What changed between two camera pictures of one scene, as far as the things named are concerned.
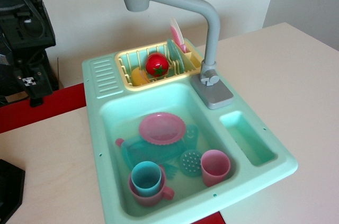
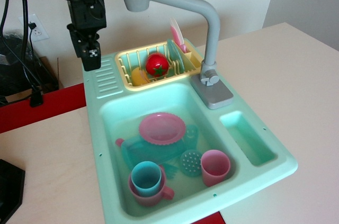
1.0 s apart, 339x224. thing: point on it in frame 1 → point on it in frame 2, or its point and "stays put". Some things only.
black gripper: x=26 y=32 → x=88 y=14
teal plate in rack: x=175 y=55 stays put
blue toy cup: x=146 y=176 stays put
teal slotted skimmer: x=190 y=163 stays put
